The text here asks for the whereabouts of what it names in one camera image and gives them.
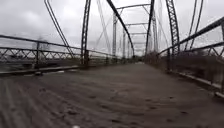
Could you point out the brown wooden bridge deck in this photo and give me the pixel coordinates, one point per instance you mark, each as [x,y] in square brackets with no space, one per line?
[116,96]

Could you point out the metal bar bridge railing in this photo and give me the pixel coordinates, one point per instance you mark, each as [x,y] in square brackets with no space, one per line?
[200,50]

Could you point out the metal lattice bridge railing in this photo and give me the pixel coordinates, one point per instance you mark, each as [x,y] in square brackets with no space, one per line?
[20,55]

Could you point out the steel truss bridge frame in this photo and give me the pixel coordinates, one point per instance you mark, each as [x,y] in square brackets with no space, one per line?
[85,30]

